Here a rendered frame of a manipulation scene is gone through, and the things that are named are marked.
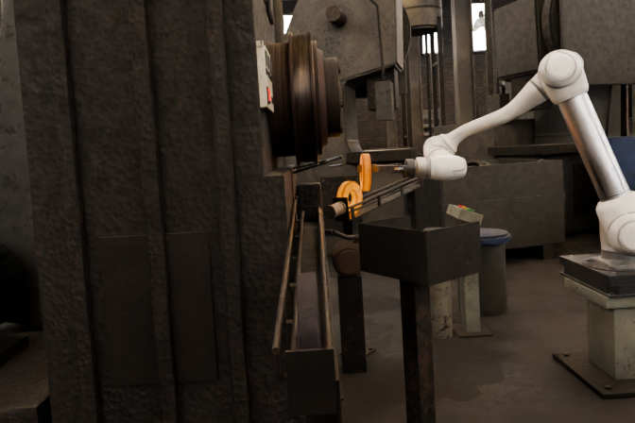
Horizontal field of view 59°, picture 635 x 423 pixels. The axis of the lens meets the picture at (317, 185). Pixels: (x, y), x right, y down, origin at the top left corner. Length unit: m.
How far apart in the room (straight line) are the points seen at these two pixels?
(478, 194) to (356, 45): 1.57
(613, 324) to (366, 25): 3.15
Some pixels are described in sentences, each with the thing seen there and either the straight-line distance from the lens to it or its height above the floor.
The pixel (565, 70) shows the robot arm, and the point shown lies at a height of 1.15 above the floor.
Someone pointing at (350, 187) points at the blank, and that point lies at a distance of 2.50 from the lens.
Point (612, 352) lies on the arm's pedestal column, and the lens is 2.43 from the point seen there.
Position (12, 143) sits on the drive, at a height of 1.03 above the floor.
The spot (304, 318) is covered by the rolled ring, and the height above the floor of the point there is 0.68.
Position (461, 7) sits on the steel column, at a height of 3.35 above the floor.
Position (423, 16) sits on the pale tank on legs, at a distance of 10.83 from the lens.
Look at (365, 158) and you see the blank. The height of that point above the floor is 0.89.
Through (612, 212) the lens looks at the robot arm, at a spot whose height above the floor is 0.66.
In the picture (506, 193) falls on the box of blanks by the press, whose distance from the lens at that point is 4.33.
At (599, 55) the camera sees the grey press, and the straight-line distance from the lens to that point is 5.46.
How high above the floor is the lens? 0.94
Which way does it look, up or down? 4 degrees down
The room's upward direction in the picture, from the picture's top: 3 degrees counter-clockwise
